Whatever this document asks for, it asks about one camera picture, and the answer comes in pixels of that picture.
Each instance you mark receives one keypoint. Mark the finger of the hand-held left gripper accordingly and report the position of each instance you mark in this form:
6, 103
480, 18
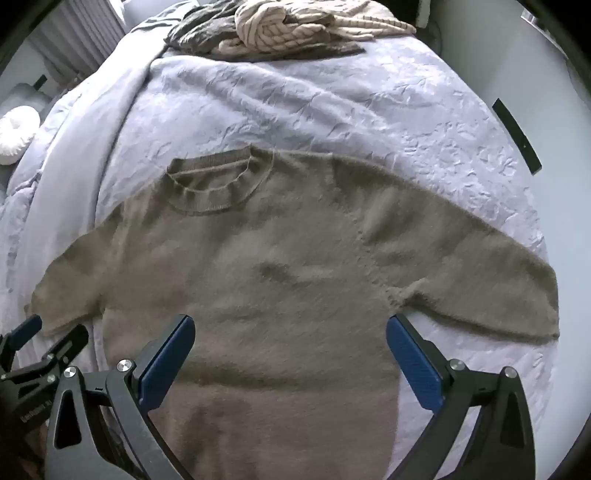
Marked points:
69, 344
24, 331

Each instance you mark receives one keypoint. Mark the smooth lavender duvet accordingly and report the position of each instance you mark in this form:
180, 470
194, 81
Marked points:
74, 152

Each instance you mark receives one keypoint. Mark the lavender textured bedspread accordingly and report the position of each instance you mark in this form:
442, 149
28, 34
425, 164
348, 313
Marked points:
346, 106

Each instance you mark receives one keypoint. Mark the grey pleated curtain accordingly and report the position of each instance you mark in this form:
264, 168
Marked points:
78, 32

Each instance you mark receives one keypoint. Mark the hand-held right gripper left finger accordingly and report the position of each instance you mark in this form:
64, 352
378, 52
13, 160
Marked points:
165, 362

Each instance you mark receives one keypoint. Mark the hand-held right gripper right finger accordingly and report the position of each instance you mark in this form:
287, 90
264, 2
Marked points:
413, 362

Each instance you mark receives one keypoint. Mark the black flat bar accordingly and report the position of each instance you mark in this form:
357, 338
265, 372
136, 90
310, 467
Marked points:
517, 136

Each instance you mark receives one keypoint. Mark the white round cushion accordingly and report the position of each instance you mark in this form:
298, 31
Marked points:
14, 134

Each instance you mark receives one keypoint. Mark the olive knit sweater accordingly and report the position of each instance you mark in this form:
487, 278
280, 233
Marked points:
286, 277

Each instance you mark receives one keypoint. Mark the cream striped garment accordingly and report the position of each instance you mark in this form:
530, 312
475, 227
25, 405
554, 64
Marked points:
286, 25

